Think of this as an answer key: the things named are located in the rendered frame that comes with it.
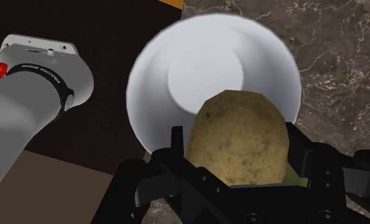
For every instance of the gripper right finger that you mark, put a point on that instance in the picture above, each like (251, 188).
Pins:
(327, 167)

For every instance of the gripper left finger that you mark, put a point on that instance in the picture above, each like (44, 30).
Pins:
(159, 183)

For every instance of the brown potato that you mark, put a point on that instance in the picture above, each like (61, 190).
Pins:
(239, 139)

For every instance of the yellow-green rounded thing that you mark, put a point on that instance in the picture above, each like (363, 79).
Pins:
(296, 179)

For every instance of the white bowl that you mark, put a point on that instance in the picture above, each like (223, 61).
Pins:
(178, 56)

